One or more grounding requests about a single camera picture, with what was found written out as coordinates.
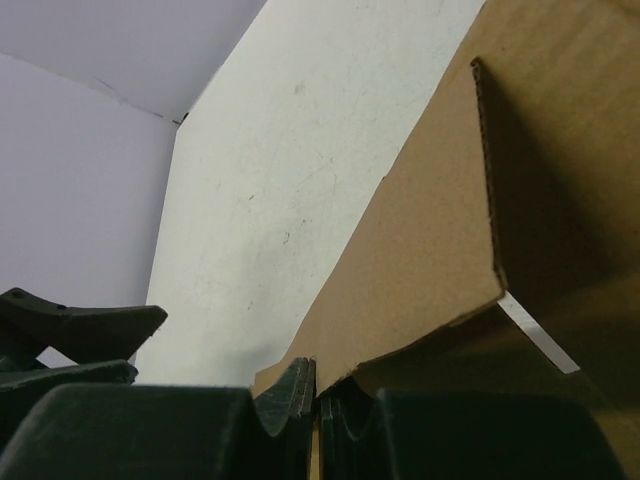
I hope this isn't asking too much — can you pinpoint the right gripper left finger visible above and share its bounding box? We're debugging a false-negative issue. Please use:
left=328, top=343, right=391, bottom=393
left=1, top=358, right=315, bottom=479

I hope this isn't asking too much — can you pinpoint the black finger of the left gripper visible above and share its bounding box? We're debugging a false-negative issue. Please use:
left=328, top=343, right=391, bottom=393
left=1, top=287, right=168, bottom=370
left=1, top=360, right=138, bottom=445

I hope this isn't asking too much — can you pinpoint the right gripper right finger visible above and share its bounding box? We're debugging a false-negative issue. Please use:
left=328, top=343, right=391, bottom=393
left=319, top=387, right=625, bottom=479

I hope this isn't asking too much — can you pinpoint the cardboard box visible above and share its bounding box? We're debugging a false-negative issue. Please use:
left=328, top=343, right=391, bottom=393
left=254, top=1, right=639, bottom=479

